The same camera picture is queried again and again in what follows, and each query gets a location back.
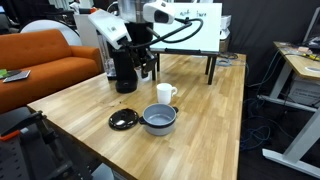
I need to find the white ceramic mug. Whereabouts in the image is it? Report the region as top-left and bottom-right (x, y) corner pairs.
(156, 83), (178, 104)

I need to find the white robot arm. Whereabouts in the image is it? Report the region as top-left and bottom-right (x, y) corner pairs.
(88, 0), (204, 77)

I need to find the blue cable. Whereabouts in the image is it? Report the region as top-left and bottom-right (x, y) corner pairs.
(239, 49), (284, 153)

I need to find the grey pot with black handles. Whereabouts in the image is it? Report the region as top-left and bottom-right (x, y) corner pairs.
(138, 103), (179, 136)

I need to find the orange sofa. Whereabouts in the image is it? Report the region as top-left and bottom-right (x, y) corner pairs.
(0, 29), (102, 113)

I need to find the black round pot lid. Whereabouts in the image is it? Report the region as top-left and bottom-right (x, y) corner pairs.
(108, 108), (139, 130)

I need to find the black clamp stand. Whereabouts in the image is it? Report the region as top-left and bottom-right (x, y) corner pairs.
(0, 107), (93, 180)

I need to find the black coffeemaker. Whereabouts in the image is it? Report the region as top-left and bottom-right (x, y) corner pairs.
(107, 23), (153, 94)

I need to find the whiteboard on black stand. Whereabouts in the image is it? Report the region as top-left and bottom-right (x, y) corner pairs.
(148, 2), (223, 86)

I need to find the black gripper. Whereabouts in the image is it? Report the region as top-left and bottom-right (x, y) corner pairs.
(128, 43), (158, 78)

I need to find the side desk with white legs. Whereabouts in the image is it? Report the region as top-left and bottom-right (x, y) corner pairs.
(257, 41), (320, 180)

